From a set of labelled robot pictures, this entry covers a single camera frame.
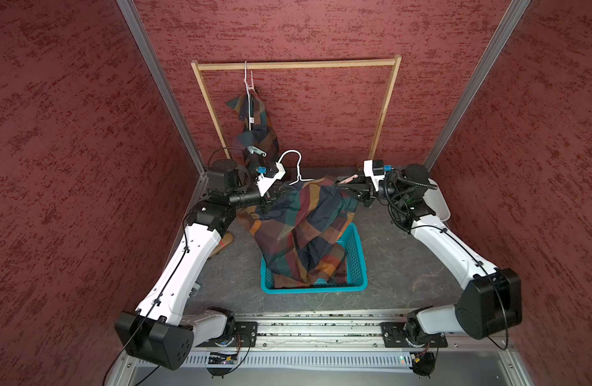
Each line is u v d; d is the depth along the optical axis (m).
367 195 0.62
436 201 1.07
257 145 0.71
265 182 0.56
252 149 0.69
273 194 0.59
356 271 0.82
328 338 0.74
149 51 0.79
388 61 0.68
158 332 0.36
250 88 0.81
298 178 0.62
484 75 0.85
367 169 0.56
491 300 0.41
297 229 0.68
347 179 0.65
